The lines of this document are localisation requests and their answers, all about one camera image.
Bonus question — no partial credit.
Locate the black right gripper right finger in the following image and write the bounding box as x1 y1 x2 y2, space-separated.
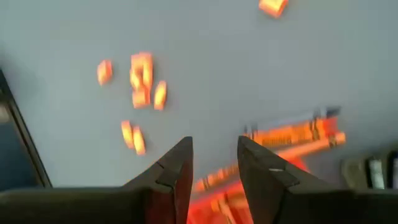
237 135 398 224

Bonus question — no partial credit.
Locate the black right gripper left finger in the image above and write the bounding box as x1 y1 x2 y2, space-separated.
0 136 195 224

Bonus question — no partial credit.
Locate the red mesh basket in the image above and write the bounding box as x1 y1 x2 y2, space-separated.
186 155 312 224

